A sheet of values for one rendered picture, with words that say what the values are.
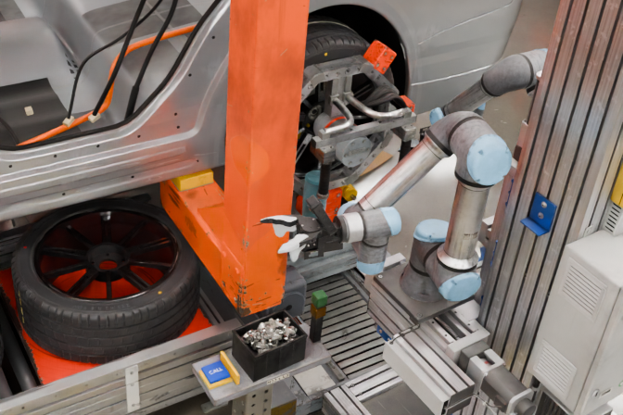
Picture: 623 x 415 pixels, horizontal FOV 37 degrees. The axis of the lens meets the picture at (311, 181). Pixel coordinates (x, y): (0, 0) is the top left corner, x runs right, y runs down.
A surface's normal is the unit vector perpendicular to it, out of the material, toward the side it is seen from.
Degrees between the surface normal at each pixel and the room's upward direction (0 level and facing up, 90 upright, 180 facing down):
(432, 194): 0
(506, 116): 0
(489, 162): 82
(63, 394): 90
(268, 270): 90
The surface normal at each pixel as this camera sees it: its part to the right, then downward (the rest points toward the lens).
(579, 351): -0.83, 0.27
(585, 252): 0.08, -0.81
